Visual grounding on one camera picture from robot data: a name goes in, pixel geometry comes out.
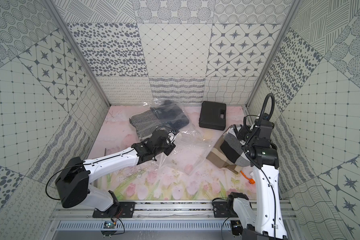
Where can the dark grey blanket in bag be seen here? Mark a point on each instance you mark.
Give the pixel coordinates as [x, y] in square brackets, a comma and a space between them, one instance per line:
[170, 114]

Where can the clear plastic vacuum bag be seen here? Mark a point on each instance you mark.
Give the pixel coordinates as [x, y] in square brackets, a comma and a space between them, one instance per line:
[185, 145]

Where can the orange white plastic tool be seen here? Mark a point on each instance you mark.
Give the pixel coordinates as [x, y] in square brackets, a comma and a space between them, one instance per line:
[251, 181]

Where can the aluminium mounting rail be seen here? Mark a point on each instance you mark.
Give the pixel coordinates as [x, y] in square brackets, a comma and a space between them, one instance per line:
[146, 210]

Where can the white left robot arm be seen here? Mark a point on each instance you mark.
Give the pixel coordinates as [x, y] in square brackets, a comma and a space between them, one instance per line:
[74, 182]

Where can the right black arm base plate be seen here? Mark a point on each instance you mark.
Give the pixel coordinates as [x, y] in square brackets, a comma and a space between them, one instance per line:
[223, 208]

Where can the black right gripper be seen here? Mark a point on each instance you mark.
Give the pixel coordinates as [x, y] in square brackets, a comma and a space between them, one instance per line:
[246, 129]

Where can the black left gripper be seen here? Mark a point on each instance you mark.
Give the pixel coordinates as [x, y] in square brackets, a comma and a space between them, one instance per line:
[167, 142]

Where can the black plastic tool case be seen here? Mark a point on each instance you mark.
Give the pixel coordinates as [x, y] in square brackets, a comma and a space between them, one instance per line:
[213, 116]

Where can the right black circuit module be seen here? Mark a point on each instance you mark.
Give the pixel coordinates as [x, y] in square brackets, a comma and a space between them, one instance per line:
[236, 228]

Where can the left green circuit board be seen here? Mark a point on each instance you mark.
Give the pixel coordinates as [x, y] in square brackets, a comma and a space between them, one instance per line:
[109, 229]

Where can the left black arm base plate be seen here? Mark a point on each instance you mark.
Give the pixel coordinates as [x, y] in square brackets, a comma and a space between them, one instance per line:
[117, 209]

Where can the black white herringbone knit blanket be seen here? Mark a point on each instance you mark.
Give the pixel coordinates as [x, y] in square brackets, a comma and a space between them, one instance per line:
[145, 124]

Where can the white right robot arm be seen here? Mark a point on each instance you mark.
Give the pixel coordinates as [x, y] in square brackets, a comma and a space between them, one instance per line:
[266, 221]

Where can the black white checkered blanket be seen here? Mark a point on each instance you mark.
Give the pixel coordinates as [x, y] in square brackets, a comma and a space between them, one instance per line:
[232, 148]

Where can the beige striped blanket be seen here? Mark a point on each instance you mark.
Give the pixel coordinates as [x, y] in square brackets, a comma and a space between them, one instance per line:
[219, 159]

